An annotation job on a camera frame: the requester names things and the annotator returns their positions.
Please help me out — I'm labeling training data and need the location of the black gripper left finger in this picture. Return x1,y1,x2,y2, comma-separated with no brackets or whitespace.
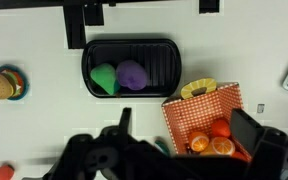
118,108,132,140

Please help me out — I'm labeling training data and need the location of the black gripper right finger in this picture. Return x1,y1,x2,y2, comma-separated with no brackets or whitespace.
230,109,264,154

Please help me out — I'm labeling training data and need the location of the orange checkered cardboard basket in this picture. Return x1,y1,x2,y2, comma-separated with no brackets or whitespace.
162,78,252,162

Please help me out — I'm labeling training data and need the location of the red orange toy fruit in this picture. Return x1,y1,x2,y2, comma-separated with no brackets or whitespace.
211,119,231,138

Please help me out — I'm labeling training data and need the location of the orange slice toy half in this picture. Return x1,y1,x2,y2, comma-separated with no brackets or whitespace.
201,137,235,156

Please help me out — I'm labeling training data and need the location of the watermelon slice toy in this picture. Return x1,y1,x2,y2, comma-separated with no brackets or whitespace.
154,140,170,156

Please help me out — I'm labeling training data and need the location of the purple plush fruit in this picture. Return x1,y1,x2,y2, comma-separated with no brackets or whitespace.
116,60,148,90

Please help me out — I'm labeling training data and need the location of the green plush pear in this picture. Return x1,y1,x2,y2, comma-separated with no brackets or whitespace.
90,63,120,95

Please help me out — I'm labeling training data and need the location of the black plastic tray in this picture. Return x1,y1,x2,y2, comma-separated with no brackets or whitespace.
81,39,182,98

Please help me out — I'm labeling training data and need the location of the red plush tomato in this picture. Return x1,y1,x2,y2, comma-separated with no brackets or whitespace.
0,165,15,180

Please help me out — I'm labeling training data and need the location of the blue toy plate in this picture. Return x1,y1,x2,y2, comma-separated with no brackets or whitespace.
0,64,29,101

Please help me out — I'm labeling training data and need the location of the toy hamburger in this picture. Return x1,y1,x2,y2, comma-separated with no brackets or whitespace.
0,72,25,101

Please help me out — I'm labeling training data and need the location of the black camera stand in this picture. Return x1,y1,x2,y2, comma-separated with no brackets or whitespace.
63,2,104,49

